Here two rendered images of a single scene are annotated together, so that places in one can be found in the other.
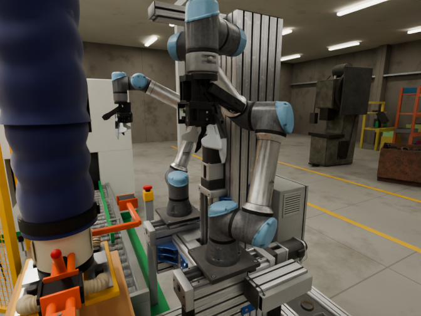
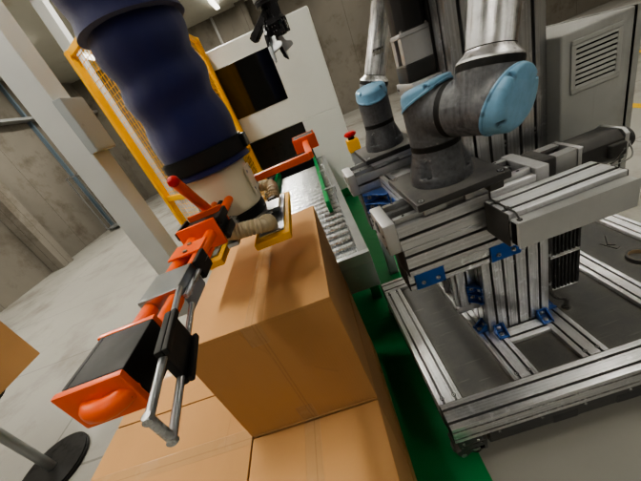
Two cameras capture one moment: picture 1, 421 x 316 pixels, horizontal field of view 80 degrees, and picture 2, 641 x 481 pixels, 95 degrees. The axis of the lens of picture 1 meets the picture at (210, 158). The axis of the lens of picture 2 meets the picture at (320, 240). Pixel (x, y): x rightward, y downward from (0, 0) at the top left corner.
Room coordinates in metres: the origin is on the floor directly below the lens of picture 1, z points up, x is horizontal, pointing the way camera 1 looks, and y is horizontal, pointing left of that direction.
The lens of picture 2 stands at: (0.16, -0.13, 1.36)
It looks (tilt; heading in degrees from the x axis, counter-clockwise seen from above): 27 degrees down; 33
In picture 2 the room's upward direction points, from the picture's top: 24 degrees counter-clockwise
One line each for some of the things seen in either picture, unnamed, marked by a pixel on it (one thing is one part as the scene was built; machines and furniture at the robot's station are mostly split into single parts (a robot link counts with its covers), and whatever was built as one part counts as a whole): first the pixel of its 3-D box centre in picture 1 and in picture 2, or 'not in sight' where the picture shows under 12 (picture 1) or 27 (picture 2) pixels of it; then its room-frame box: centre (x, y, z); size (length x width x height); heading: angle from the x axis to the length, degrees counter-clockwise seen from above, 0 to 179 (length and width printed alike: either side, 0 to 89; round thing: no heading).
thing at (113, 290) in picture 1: (98, 264); (273, 212); (0.82, 0.41, 1.08); 0.34 x 0.10 x 0.05; 28
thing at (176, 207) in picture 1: (178, 203); (382, 133); (1.37, 0.18, 1.09); 0.15 x 0.15 x 0.10
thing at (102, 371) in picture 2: not in sight; (123, 366); (0.24, 0.22, 1.18); 0.08 x 0.07 x 0.05; 28
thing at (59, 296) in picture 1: (62, 292); (206, 229); (0.55, 0.38, 1.18); 0.10 x 0.08 x 0.06; 118
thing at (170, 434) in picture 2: not in sight; (192, 310); (0.32, 0.19, 1.18); 0.31 x 0.03 x 0.05; 41
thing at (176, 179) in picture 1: (178, 184); (373, 102); (1.38, 0.19, 1.20); 0.13 x 0.12 x 0.14; 16
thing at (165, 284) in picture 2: not in sight; (174, 292); (0.36, 0.28, 1.18); 0.07 x 0.07 x 0.04; 28
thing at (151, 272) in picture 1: (151, 249); (375, 212); (1.84, 0.48, 0.50); 0.07 x 0.07 x 1.00; 27
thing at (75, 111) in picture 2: not in sight; (87, 125); (1.35, 1.82, 1.62); 0.20 x 0.05 x 0.30; 27
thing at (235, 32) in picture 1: (220, 39); not in sight; (0.70, -0.03, 1.82); 0.11 x 0.11 x 0.08; 54
